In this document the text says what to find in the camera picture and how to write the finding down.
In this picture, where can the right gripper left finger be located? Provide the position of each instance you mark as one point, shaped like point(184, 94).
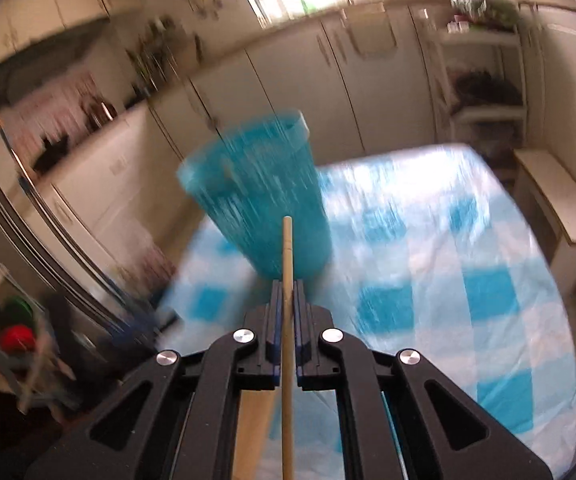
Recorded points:
point(261, 368)

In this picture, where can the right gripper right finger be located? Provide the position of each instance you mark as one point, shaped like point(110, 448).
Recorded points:
point(315, 372)

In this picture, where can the white lower kitchen cabinets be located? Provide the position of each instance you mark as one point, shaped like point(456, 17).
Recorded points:
point(357, 76)

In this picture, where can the blue white checkered tablecloth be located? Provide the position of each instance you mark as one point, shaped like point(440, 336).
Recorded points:
point(428, 252)

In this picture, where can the teal perforated utensil holder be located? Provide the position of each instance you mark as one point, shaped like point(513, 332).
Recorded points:
point(260, 172)

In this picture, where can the white small stool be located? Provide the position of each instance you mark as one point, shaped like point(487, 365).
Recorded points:
point(542, 183)

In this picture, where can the white storage shelf rack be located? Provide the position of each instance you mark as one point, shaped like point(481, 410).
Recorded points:
point(477, 81)

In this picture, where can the range hood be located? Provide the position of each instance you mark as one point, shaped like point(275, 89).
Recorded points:
point(33, 66)

